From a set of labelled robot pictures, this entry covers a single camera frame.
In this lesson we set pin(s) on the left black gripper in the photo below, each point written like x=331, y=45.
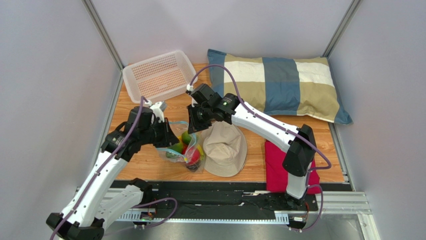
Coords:
x=169, y=137

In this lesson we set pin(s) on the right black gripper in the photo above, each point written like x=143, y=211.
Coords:
x=196, y=117

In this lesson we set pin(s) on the clear zip top bag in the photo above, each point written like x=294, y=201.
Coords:
x=178, y=127

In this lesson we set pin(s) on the green orange fake mango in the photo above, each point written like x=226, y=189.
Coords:
x=176, y=151

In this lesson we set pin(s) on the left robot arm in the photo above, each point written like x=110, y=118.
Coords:
x=87, y=216

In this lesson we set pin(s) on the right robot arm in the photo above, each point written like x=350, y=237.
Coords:
x=298, y=143

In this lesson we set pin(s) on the red fake apple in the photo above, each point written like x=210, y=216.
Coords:
x=192, y=155

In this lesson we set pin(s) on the beige bucket hat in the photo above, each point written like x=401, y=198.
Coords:
x=225, y=148

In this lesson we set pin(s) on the white plastic basket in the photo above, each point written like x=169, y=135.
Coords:
x=158, y=78

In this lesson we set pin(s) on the red folded cloth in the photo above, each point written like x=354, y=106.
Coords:
x=278, y=180

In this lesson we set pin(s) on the plaid pillow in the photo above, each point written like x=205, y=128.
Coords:
x=280, y=86

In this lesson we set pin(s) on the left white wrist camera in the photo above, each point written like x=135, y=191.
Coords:
x=158, y=109

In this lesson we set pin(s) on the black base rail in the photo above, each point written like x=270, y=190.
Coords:
x=239, y=201

